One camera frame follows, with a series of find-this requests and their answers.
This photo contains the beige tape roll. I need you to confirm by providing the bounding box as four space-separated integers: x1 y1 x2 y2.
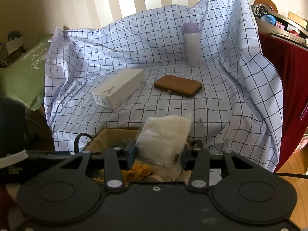
146 171 174 183

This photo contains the white box with dark items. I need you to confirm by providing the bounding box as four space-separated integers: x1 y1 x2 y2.
4 30 25 56

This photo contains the black and white striped item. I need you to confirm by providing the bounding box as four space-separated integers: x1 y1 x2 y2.
251 3 269 18

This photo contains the white cardboard product box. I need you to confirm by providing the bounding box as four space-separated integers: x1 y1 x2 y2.
92 68 146 110

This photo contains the grey plastic basin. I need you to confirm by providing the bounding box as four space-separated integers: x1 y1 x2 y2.
256 11 308 38

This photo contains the purple lidded water bottle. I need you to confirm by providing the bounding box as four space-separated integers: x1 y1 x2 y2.
181 22 202 67

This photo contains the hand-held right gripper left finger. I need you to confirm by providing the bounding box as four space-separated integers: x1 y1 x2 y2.
61 141 138 190

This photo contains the blue checked white cloth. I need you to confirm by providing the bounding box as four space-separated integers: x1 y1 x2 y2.
43 0 285 174

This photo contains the dark red cloth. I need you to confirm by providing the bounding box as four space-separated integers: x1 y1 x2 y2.
258 32 308 174

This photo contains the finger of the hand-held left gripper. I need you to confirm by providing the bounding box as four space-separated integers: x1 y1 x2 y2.
26 150 80 167

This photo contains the woven basket with fabric lining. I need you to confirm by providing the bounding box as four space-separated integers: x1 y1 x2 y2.
74 127 205 186

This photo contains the flat dark tray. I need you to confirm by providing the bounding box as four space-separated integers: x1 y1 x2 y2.
269 32 308 45

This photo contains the brown leather case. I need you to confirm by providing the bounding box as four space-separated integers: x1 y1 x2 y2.
153 75 203 99

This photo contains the wooden chair back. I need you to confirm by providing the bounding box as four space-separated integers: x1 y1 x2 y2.
254 0 279 14

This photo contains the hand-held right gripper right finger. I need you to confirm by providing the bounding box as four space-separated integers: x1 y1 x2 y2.
183 149 259 190

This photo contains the white cotton pad packet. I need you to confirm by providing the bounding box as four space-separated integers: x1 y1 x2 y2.
134 115 193 172

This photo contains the blue round container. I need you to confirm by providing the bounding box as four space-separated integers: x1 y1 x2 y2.
260 14 276 26

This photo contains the green printed bag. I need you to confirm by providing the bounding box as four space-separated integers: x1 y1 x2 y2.
0 33 54 111

